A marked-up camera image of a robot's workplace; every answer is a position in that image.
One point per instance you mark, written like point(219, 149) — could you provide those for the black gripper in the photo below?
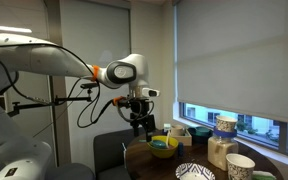
point(139, 110)

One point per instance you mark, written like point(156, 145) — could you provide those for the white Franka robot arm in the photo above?
point(50, 60)

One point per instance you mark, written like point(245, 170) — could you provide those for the teal blue object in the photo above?
point(158, 144)

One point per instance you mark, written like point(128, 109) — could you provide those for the yellow bowl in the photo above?
point(164, 152)

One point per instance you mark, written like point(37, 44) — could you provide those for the small dark blue object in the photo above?
point(180, 149)

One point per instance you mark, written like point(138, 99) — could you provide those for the dark bowl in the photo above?
point(197, 138)

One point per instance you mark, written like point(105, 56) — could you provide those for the blue patterned white bowl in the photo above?
point(184, 170)

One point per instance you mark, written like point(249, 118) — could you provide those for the teal bowl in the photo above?
point(203, 131)

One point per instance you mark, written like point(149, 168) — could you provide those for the small white box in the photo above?
point(167, 127)

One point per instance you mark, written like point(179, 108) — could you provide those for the beige cup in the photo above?
point(177, 130)

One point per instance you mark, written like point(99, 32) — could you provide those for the grey upholstered chair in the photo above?
point(110, 150)

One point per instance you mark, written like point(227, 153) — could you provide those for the light wooden box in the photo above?
point(185, 140)

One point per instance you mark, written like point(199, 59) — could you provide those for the blue tape band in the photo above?
point(224, 134)

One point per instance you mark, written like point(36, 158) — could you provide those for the clear plastic grain jar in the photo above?
point(220, 153)

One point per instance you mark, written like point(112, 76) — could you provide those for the grey rounded cushion seat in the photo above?
point(70, 171)

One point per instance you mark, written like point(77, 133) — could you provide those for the patterned paper cup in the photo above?
point(226, 124)
point(239, 170)

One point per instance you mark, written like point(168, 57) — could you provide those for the grey roller window blind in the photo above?
point(234, 50)

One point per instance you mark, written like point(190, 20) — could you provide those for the green white packet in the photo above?
point(262, 176)

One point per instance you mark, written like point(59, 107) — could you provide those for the ceiling light strip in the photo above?
point(7, 28)

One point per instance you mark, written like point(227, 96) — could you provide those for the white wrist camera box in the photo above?
point(150, 92)

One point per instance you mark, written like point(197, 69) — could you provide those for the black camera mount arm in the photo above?
point(34, 105)

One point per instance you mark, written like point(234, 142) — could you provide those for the grey window frame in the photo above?
point(280, 140)

